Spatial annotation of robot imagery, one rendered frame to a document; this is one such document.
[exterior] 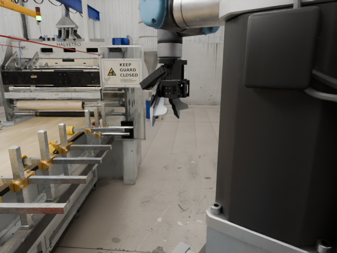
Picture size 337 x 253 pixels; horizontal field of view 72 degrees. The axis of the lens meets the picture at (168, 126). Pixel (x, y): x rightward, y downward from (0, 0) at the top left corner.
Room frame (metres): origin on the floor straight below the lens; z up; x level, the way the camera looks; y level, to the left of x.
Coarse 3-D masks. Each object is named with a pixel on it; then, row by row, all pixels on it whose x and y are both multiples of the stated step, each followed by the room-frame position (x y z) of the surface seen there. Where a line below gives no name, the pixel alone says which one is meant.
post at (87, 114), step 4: (88, 112) 2.02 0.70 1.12; (88, 116) 2.02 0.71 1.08; (88, 120) 2.02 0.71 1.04; (88, 124) 2.02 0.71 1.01; (88, 128) 2.02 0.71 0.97; (88, 136) 2.02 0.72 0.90; (88, 140) 2.02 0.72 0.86; (88, 144) 2.02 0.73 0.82; (92, 144) 2.06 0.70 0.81; (88, 152) 2.02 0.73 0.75; (92, 152) 2.04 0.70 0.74
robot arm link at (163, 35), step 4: (160, 32) 0.71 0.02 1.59; (164, 32) 0.71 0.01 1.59; (168, 32) 0.70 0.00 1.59; (172, 32) 0.70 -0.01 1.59; (160, 36) 0.71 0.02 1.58; (164, 36) 0.71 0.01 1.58; (168, 36) 0.70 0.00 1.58; (172, 36) 0.70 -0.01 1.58; (176, 36) 0.71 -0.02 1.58; (160, 40) 0.71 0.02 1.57; (164, 40) 0.71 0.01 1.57; (168, 40) 0.70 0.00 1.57; (172, 40) 0.70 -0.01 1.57; (176, 40) 0.71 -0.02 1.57; (180, 40) 0.72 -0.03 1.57
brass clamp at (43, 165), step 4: (52, 156) 1.34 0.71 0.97; (56, 156) 1.37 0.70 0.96; (48, 160) 1.28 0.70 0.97; (52, 160) 1.32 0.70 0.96; (40, 164) 1.25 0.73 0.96; (44, 164) 1.25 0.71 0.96; (48, 164) 1.26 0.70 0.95; (52, 164) 1.31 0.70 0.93; (40, 168) 1.25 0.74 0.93; (44, 168) 1.25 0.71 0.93; (48, 168) 1.27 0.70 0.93
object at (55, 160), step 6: (24, 162) 1.31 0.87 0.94; (30, 162) 1.31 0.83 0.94; (36, 162) 1.32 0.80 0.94; (54, 162) 1.32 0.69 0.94; (60, 162) 1.32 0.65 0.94; (66, 162) 1.32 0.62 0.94; (72, 162) 1.32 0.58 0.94; (78, 162) 1.32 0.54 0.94; (84, 162) 1.32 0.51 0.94; (90, 162) 1.32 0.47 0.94; (96, 162) 1.32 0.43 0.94
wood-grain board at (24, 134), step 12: (36, 120) 2.67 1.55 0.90; (48, 120) 2.67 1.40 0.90; (60, 120) 2.67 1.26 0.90; (72, 120) 2.67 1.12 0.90; (84, 120) 2.67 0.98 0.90; (0, 132) 2.16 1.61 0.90; (12, 132) 2.16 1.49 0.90; (24, 132) 2.16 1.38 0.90; (36, 132) 2.16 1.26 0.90; (48, 132) 2.16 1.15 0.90; (0, 144) 1.79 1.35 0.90; (12, 144) 1.79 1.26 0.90; (24, 144) 1.79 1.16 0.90; (36, 144) 1.79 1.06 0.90; (0, 156) 1.52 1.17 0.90; (36, 156) 1.52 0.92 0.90; (0, 168) 1.32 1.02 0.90; (24, 168) 1.32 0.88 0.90
